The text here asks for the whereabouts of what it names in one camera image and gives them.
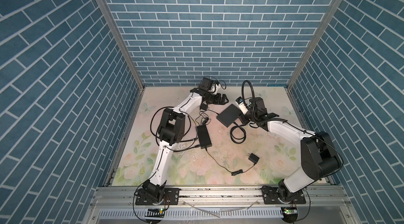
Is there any black power adapter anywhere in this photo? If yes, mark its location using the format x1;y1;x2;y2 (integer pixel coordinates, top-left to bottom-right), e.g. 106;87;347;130
205;148;259;176
195;103;219;126

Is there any black router box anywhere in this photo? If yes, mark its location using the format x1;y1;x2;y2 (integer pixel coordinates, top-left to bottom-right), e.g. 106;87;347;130
216;104;242;127

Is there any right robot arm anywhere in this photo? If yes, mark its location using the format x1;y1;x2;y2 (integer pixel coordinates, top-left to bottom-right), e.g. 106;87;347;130
235;97;344;195

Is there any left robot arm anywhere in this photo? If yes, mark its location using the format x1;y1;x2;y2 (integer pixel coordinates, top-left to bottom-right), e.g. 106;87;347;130
142;77;228;198

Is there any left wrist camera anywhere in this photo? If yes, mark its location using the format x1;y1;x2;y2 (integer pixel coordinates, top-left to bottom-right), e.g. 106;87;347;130
209;81;221;95

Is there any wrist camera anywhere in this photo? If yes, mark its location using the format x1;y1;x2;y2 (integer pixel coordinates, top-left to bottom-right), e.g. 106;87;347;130
236;97;249;115
209;81;221;95

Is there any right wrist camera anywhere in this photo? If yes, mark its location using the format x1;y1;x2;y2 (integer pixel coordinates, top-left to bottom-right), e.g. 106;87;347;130
236;97;249;115

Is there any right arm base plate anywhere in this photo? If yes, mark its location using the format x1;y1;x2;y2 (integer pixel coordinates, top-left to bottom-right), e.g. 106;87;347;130
261;186;306;205

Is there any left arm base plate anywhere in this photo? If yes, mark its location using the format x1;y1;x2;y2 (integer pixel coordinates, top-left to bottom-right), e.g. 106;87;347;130
135;187;180;206

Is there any aluminium rail frame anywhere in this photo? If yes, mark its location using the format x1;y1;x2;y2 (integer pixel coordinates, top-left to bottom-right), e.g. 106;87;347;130
84;184;360;224

